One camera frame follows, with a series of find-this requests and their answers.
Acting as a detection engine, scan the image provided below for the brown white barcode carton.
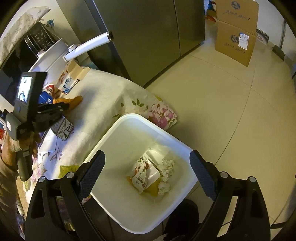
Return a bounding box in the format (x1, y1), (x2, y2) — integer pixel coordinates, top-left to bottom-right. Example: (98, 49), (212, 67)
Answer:
(50, 116), (74, 141)

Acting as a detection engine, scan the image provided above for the white snack wrapper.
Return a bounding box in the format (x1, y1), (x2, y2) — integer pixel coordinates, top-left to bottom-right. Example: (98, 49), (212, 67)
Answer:
(129, 154), (161, 196)

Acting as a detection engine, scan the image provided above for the red instant noodle cup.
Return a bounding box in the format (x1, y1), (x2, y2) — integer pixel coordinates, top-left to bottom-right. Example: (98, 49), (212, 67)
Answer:
(43, 84), (56, 97)

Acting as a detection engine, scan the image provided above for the white trash bin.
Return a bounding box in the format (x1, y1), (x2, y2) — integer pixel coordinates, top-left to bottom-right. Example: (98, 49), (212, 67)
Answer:
(86, 114), (197, 235)

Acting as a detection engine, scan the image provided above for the left hand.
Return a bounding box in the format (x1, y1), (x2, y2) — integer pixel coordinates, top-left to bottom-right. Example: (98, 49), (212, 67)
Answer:
(1, 132), (42, 171)

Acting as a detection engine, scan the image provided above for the yellow plastic bag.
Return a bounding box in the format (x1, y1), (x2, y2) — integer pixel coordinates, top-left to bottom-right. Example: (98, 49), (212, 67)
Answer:
(53, 96), (83, 110)

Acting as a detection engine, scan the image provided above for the black microwave oven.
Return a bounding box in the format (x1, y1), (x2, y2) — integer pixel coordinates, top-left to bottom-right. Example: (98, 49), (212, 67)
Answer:
(1, 22), (60, 105)

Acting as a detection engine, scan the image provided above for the white electric cooking pot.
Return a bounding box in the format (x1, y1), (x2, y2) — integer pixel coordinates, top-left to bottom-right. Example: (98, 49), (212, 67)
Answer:
(29, 32), (113, 86)

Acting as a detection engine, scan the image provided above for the torn brown cardboard carton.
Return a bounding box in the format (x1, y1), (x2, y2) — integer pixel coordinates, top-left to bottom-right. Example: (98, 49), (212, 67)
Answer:
(56, 60), (90, 94)

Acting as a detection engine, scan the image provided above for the floral tablecloth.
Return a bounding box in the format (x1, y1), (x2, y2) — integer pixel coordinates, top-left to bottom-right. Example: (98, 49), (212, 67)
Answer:
(21, 69), (177, 209)

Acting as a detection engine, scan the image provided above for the floral microwave cover cloth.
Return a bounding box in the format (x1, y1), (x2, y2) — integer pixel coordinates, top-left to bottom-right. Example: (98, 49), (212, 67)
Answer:
(1, 6), (50, 66)

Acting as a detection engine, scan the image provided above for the crumpled white tissue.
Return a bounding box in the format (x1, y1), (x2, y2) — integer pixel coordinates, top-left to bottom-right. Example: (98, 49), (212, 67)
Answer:
(158, 159), (175, 196)

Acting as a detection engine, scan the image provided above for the grey refrigerator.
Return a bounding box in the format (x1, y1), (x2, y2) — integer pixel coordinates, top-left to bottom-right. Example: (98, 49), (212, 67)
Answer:
(58, 0), (205, 86)

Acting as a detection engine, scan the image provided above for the lower cardboard box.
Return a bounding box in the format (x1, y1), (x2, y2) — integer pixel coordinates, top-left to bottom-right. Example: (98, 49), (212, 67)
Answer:
(215, 21), (256, 67)

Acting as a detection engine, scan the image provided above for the upper cardboard box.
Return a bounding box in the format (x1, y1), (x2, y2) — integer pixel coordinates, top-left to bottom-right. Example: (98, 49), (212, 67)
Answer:
(216, 0), (259, 34)

